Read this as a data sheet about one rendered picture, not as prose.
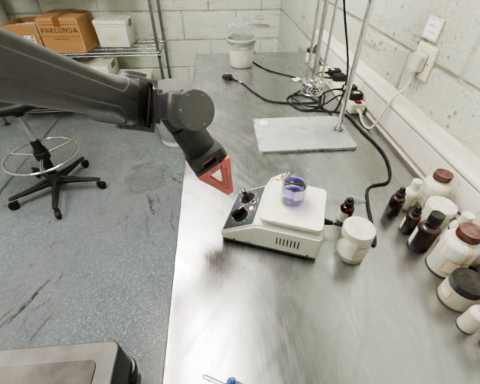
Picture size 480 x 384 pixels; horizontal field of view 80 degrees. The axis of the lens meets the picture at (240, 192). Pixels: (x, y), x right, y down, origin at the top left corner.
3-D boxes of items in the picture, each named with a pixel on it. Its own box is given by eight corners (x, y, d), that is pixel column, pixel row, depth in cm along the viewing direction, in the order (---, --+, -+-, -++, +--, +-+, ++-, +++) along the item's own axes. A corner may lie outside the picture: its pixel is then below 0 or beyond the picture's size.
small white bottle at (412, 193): (397, 209, 68) (411, 184, 63) (397, 200, 70) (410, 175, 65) (411, 212, 67) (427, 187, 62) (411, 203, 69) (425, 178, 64)
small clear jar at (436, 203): (439, 218, 66) (452, 197, 61) (446, 238, 62) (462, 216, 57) (411, 214, 67) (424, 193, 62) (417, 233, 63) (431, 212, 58)
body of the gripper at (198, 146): (214, 142, 58) (193, 110, 54) (228, 155, 49) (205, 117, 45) (187, 160, 57) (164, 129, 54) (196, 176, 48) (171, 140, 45)
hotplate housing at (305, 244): (220, 240, 61) (219, 214, 56) (238, 200, 70) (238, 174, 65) (327, 265, 57) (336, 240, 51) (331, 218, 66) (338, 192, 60)
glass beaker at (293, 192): (311, 203, 58) (318, 171, 52) (292, 216, 55) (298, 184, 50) (289, 188, 61) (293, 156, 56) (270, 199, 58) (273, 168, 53)
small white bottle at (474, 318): (470, 338, 46) (497, 318, 41) (452, 324, 48) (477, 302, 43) (478, 328, 48) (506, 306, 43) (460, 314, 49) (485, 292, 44)
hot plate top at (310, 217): (257, 221, 55) (258, 218, 54) (270, 182, 63) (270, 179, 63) (322, 235, 52) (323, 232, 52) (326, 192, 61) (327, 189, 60)
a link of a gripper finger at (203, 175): (237, 174, 60) (213, 138, 55) (248, 187, 54) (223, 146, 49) (210, 193, 60) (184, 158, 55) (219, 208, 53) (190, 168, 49)
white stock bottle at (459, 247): (418, 258, 58) (444, 222, 50) (441, 250, 59) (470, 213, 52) (443, 283, 54) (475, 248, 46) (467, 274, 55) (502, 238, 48)
